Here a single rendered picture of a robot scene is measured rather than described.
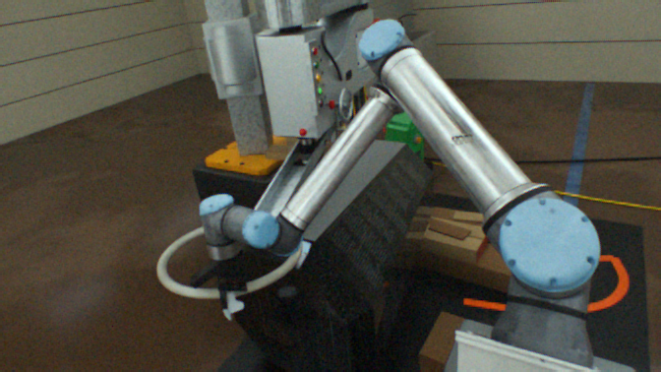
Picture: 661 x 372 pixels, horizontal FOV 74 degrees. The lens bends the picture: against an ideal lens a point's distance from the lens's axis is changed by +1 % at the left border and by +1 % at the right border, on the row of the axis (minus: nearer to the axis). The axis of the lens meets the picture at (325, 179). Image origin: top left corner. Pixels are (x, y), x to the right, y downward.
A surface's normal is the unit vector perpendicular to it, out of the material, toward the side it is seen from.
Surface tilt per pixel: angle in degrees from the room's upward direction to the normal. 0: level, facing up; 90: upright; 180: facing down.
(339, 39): 40
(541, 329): 24
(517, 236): 48
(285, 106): 90
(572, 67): 90
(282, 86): 90
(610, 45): 90
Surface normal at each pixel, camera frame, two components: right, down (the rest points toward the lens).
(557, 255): -0.41, -0.26
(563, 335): 0.06, -0.55
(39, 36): 0.86, 0.14
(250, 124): -0.02, 0.45
